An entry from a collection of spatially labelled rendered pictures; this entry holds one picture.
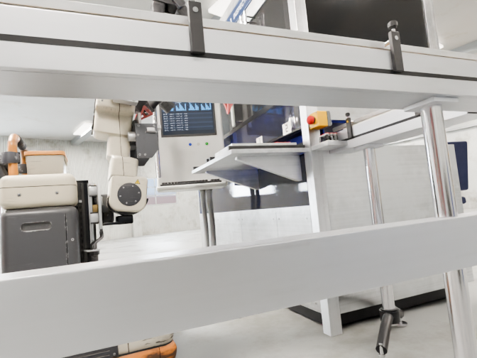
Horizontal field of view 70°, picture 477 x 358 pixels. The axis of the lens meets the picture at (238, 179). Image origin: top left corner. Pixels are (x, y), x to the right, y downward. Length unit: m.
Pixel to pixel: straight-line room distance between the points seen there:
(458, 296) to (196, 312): 0.65
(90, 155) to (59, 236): 10.83
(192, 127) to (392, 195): 1.41
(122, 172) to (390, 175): 1.35
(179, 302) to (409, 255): 0.51
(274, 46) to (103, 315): 0.54
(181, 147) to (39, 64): 1.97
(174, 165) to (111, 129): 0.90
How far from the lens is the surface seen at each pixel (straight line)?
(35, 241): 1.45
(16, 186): 1.46
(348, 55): 0.79
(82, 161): 12.12
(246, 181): 2.15
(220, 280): 0.61
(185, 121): 2.55
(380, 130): 1.50
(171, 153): 2.50
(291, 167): 1.73
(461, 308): 1.02
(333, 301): 1.74
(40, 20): 0.62
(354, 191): 1.80
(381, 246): 0.79
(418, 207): 2.10
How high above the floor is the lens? 0.62
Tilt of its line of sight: 5 degrees up
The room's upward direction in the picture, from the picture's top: 5 degrees counter-clockwise
